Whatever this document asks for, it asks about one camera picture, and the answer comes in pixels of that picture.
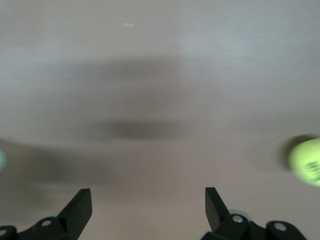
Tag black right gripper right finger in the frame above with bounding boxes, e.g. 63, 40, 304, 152
201, 186, 308, 240

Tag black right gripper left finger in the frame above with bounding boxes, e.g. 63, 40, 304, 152
0, 188, 93, 240

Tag silver blue tennis ball can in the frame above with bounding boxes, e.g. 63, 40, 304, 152
0, 144, 8, 173

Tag yellow-green tennis ball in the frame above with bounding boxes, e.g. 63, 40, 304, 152
287, 136, 320, 187

